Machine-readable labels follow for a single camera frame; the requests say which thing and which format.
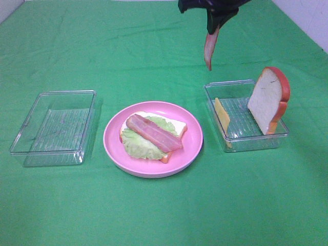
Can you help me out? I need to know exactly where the yellow toy cheese slice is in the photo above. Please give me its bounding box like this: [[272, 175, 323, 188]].
[[214, 97, 232, 149]]

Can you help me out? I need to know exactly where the clear plastic tray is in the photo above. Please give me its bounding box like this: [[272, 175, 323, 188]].
[[9, 90, 96, 167], [204, 79, 289, 152]]

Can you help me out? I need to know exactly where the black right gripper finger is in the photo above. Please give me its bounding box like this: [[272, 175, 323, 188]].
[[207, 8, 239, 35]]

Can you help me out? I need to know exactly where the right clear plastic tray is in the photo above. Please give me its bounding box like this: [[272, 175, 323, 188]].
[[204, 79, 289, 152]]

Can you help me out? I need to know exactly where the toy bread slice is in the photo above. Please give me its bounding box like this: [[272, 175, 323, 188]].
[[119, 111, 188, 164], [248, 67, 291, 135]]

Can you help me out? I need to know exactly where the pink round plate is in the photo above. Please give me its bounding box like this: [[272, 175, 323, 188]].
[[103, 101, 203, 178]]

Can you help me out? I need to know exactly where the green tablecloth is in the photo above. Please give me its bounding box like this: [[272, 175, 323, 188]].
[[1, 1, 327, 245]]

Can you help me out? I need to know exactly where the toy bacon strip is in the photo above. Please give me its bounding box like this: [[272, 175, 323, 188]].
[[126, 113, 185, 153], [204, 26, 220, 71]]

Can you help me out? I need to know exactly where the left clear plastic tray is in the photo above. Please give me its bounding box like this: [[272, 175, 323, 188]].
[[9, 90, 96, 167]]

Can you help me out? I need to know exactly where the green lettuce leaf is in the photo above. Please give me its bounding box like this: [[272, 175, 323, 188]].
[[121, 115, 178, 160]]

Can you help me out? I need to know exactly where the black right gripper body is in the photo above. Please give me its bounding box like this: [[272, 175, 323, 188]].
[[178, 0, 250, 13]]

